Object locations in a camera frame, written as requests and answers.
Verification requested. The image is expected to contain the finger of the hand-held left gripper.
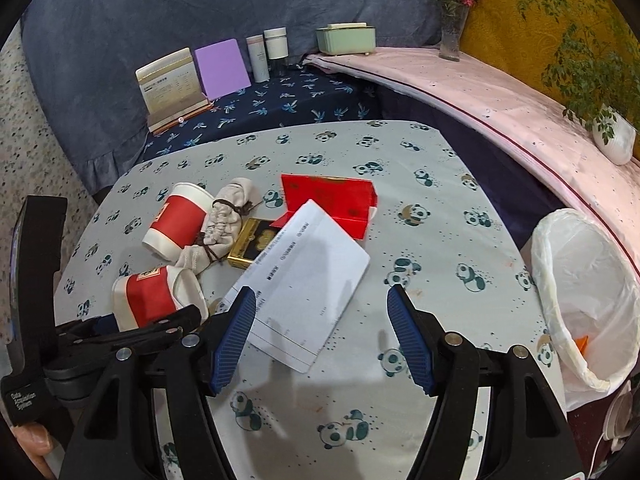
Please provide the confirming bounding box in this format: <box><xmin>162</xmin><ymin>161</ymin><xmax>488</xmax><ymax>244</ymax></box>
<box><xmin>55</xmin><ymin>304</ymin><xmax>202</xmax><ymax>335</ymax></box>
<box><xmin>70</xmin><ymin>326</ymin><xmax>185</xmax><ymax>357</ymax></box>

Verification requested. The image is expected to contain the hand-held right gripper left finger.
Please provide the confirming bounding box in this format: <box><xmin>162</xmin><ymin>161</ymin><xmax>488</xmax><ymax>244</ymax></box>
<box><xmin>59</xmin><ymin>285</ymin><xmax>258</xmax><ymax>480</ymax></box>

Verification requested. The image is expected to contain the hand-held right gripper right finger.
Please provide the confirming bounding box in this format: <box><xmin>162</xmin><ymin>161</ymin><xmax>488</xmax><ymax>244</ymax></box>
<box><xmin>386</xmin><ymin>283</ymin><xmax>569</xmax><ymax>480</ymax></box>

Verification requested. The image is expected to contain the red and white paper cup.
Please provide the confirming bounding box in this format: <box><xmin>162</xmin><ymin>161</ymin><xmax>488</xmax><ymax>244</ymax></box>
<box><xmin>110</xmin><ymin>265</ymin><xmax>209</xmax><ymax>333</ymax></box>
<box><xmin>141</xmin><ymin>182</ymin><xmax>214</xmax><ymax>262</ymax></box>

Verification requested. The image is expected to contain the white paper sheet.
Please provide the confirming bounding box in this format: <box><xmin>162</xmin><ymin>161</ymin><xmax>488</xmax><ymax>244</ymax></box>
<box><xmin>219</xmin><ymin>198</ymin><xmax>371</xmax><ymax>375</ymax></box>

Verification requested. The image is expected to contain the trash bin with white liner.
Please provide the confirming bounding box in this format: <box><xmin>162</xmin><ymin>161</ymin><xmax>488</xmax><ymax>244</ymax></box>
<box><xmin>529</xmin><ymin>207</ymin><xmax>640</xmax><ymax>414</ymax></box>

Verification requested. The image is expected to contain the person's left hand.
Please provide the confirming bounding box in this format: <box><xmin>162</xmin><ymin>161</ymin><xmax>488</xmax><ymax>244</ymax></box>
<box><xmin>10</xmin><ymin>422</ymin><xmax>57</xmax><ymax>479</ymax></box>

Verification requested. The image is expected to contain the black and gold box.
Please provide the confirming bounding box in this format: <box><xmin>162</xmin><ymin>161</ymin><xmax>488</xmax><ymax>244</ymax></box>
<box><xmin>227</xmin><ymin>217</ymin><xmax>284</xmax><ymax>271</ymax></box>

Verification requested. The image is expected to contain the panda print tablecloth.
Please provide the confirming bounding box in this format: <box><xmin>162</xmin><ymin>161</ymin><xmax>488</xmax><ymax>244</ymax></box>
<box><xmin>52</xmin><ymin>120</ymin><xmax>572</xmax><ymax>480</ymax></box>

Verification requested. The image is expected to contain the red paper box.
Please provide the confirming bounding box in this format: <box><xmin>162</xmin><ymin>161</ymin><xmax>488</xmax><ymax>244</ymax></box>
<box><xmin>279</xmin><ymin>173</ymin><xmax>380</xmax><ymax>242</ymax></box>

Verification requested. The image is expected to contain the white card on wooden stand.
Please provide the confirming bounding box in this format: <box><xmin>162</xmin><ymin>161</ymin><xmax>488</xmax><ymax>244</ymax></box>
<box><xmin>134</xmin><ymin>47</ymin><xmax>214</xmax><ymax>134</ymax></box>

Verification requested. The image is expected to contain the navy printed cloth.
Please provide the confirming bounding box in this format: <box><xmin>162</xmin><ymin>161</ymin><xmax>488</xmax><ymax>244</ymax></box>
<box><xmin>139</xmin><ymin>62</ymin><xmax>382</xmax><ymax>164</ymax></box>

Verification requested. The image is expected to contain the purple card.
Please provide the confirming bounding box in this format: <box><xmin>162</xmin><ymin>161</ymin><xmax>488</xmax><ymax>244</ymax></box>
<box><xmin>193</xmin><ymin>38</ymin><xmax>252</xmax><ymax>103</ymax></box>

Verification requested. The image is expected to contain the pink cloth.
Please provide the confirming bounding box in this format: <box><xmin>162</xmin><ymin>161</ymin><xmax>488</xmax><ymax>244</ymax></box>
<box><xmin>302</xmin><ymin>45</ymin><xmax>640</xmax><ymax>282</ymax></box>

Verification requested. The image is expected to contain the white tube bottle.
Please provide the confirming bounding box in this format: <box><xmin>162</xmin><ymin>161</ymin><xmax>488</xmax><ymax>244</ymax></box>
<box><xmin>245</xmin><ymin>34</ymin><xmax>271</xmax><ymax>83</ymax></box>

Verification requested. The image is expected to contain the white plant pot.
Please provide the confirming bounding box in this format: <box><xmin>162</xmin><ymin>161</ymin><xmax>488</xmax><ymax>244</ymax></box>
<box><xmin>592</xmin><ymin>109</ymin><xmax>637</xmax><ymax>166</ymax></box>

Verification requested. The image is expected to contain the blue-grey cloth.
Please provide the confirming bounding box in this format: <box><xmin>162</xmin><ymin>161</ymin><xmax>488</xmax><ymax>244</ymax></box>
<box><xmin>20</xmin><ymin>0</ymin><xmax>474</xmax><ymax>197</ymax></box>

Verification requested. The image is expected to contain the white jar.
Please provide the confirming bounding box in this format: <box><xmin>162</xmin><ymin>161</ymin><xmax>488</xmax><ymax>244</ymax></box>
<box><xmin>263</xmin><ymin>27</ymin><xmax>290</xmax><ymax>77</ymax></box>

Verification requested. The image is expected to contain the glass vase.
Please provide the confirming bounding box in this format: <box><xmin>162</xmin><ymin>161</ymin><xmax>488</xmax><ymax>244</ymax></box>
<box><xmin>438</xmin><ymin>7</ymin><xmax>469</xmax><ymax>63</ymax></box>

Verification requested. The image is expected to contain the green tissue box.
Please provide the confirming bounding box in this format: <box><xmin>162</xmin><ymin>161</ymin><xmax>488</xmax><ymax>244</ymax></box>
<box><xmin>314</xmin><ymin>21</ymin><xmax>377</xmax><ymax>57</ymax></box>

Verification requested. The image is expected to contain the yellow cloth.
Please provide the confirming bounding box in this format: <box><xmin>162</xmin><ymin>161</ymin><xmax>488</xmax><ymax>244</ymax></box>
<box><xmin>457</xmin><ymin>0</ymin><xmax>640</xmax><ymax>162</ymax></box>

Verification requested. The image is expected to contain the green leafy plant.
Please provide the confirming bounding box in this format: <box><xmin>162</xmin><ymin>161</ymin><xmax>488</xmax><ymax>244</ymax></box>
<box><xmin>517</xmin><ymin>0</ymin><xmax>640</xmax><ymax>144</ymax></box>

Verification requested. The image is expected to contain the beige drawstring cloth pouch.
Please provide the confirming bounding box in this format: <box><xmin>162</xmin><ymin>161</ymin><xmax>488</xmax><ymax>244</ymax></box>
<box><xmin>172</xmin><ymin>176</ymin><xmax>259</xmax><ymax>278</ymax></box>

